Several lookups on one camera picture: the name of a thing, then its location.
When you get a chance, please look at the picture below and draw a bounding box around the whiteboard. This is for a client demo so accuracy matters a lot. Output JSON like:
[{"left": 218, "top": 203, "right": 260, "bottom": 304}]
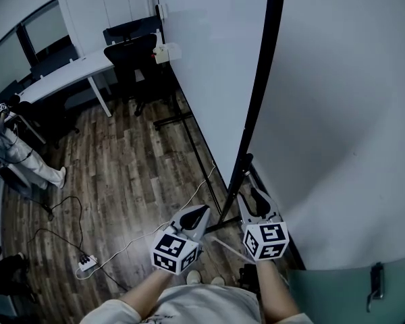
[{"left": 153, "top": 0, "right": 288, "bottom": 233}]

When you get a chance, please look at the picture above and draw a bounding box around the black cable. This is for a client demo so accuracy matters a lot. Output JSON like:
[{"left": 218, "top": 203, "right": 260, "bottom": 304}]
[
  {"left": 96, "top": 267, "right": 130, "bottom": 292},
  {"left": 42, "top": 196, "right": 84, "bottom": 259}
]

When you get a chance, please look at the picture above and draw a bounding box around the metal door handle lock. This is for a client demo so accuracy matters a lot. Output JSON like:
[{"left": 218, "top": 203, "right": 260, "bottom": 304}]
[{"left": 367, "top": 262, "right": 385, "bottom": 313}]

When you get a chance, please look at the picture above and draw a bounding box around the thin white rod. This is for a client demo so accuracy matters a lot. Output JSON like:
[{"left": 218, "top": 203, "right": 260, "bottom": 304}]
[{"left": 211, "top": 236, "right": 257, "bottom": 265}]

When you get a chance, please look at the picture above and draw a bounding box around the white cable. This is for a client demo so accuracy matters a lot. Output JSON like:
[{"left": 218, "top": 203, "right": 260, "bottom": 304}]
[{"left": 75, "top": 160, "right": 217, "bottom": 280}]

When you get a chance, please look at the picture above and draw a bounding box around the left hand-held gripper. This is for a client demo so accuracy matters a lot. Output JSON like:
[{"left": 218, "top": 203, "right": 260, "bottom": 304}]
[{"left": 151, "top": 205, "right": 212, "bottom": 276}]

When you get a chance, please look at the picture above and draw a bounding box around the frosted glass door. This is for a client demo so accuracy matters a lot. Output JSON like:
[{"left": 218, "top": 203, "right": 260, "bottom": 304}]
[{"left": 286, "top": 248, "right": 405, "bottom": 324}]

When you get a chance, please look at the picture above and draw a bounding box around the person's left forearm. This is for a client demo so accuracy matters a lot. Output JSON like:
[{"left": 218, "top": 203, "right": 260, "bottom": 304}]
[{"left": 119, "top": 268, "right": 172, "bottom": 317}]

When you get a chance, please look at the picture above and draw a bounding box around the black office chair with headrest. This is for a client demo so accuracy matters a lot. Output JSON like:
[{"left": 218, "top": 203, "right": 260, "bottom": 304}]
[{"left": 103, "top": 34, "right": 178, "bottom": 117}]

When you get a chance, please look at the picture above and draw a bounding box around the person's right forearm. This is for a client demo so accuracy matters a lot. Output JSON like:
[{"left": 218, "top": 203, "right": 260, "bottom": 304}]
[{"left": 256, "top": 258, "right": 300, "bottom": 324}]

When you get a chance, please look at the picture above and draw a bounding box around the person's light t-shirt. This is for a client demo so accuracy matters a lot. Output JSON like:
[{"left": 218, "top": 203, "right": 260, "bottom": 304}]
[{"left": 79, "top": 283, "right": 315, "bottom": 324}]

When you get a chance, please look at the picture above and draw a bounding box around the dark desk divider panel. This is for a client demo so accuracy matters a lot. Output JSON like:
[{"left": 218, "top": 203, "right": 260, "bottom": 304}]
[
  {"left": 103, "top": 16, "right": 162, "bottom": 46},
  {"left": 29, "top": 44, "right": 79, "bottom": 80}
]

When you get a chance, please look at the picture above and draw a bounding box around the white power strip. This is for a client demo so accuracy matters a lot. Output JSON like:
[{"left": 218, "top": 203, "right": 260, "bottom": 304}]
[{"left": 77, "top": 254, "right": 99, "bottom": 272}]

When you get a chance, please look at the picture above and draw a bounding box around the person's left shoe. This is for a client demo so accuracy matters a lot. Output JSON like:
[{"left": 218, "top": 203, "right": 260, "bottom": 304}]
[{"left": 186, "top": 270, "right": 203, "bottom": 286}]

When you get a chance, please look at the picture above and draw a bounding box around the glass window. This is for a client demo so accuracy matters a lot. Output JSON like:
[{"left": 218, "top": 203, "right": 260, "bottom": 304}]
[{"left": 0, "top": 0, "right": 72, "bottom": 92}]

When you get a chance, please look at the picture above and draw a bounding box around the small white box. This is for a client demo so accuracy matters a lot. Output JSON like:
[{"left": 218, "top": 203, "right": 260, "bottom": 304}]
[{"left": 153, "top": 42, "right": 183, "bottom": 64}]

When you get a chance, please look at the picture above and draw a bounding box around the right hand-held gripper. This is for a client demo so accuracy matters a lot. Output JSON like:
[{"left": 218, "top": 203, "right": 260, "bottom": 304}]
[{"left": 236, "top": 187, "right": 290, "bottom": 261}]

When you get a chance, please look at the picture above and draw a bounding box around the white desk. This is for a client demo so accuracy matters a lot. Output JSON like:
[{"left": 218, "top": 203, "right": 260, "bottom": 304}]
[{"left": 16, "top": 44, "right": 183, "bottom": 144}]

